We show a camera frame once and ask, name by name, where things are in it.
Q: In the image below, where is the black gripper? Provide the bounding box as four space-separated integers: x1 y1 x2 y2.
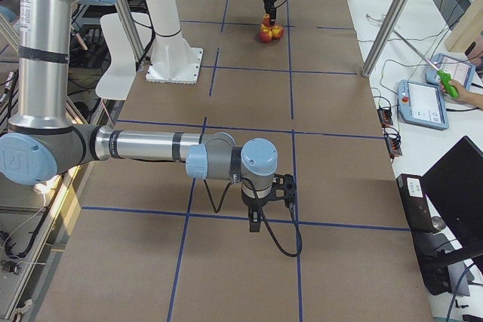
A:
263 0 277 26
241 181 272 232

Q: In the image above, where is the lone red yellow apple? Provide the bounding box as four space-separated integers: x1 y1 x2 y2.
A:
262 14 272 28

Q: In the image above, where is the person hand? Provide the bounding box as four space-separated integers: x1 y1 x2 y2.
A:
440 79 472 103

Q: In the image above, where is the back red yellow apple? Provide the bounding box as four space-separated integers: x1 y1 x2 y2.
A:
260 24 271 33

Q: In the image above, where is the right red yellow apple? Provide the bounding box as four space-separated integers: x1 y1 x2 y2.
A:
271 25 285 40

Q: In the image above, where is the front red yellow apple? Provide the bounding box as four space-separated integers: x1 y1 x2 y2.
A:
258 29 272 44

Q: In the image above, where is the upper orange black adapter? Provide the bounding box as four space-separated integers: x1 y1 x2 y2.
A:
374 96 393 127

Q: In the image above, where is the orange black adapter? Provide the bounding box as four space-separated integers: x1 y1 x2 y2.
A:
374 96 393 127
383 127 402 159

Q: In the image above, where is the lower orange black adapter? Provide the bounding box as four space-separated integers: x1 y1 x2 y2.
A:
383 127 402 159

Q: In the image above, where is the white chair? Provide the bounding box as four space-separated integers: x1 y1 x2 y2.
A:
96 13 137 100

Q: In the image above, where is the near blue teach pendant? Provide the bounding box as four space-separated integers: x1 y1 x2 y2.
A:
398 80 449 130

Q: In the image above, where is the blue teach pendant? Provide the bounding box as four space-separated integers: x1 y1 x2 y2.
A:
426 53 475 90
398 80 449 130

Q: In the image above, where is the black desktop computer box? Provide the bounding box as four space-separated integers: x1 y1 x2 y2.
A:
396 173 470 296

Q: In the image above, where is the far blue teach pendant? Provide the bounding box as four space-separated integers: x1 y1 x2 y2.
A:
426 53 475 90

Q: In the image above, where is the wooden board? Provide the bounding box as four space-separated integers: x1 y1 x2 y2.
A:
445 0 482 53

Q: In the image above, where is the black monitor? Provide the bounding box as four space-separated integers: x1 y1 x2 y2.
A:
422 136 482 247

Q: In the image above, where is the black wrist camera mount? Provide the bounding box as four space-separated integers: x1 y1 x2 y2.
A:
271 173 297 207

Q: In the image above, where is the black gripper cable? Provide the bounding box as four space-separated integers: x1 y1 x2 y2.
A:
203 175 303 258

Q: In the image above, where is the white camera stand pillar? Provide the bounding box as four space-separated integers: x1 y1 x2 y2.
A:
146 0 203 84

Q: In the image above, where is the aluminium frame post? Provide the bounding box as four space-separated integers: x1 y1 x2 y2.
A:
361 0 408 78

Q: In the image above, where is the green handled grabber tool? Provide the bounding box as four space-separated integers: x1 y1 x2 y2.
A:
393 29 460 98

